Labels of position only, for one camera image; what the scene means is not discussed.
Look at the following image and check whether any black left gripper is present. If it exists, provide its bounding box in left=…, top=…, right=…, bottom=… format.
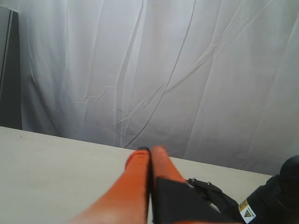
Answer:
left=152, top=155, right=299, bottom=224

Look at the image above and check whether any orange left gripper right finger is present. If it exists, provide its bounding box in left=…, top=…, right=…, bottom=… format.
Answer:
left=150, top=146, right=187, bottom=224

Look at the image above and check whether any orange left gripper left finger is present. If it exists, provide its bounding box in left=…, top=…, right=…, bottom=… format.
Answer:
left=70, top=149, right=151, bottom=224

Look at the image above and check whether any white backdrop curtain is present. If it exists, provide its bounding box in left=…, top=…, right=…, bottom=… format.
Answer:
left=19, top=0, right=299, bottom=174

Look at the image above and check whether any dark panel behind curtain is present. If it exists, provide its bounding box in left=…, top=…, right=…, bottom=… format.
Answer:
left=0, top=6, right=22, bottom=130

